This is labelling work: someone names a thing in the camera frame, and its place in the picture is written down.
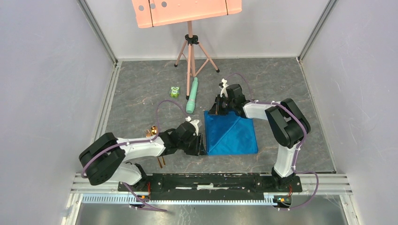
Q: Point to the pink music stand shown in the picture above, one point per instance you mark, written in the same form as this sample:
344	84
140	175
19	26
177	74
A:
153	13

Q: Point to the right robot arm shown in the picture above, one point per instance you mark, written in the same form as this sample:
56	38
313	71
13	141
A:
288	124

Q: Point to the gold fork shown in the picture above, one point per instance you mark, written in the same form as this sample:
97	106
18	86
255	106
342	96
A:
148	134

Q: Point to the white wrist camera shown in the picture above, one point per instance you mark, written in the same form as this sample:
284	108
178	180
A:
196	123
223	86

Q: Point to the green owl toy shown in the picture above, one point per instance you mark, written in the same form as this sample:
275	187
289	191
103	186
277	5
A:
174	91

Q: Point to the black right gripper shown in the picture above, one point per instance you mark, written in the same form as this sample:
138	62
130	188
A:
216	109

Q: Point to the mint green flashlight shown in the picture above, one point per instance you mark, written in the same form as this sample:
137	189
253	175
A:
190	106

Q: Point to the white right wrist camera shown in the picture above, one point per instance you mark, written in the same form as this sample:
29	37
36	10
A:
223	86

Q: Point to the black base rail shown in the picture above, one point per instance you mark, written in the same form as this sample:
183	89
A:
214	186

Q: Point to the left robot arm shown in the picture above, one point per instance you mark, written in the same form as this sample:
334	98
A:
109	157

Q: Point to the blue cloth napkin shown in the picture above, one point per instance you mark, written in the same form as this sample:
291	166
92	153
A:
229	135

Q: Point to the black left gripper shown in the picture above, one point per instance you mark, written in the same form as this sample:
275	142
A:
199	149

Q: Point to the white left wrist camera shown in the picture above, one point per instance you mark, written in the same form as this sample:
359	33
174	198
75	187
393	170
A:
196	123

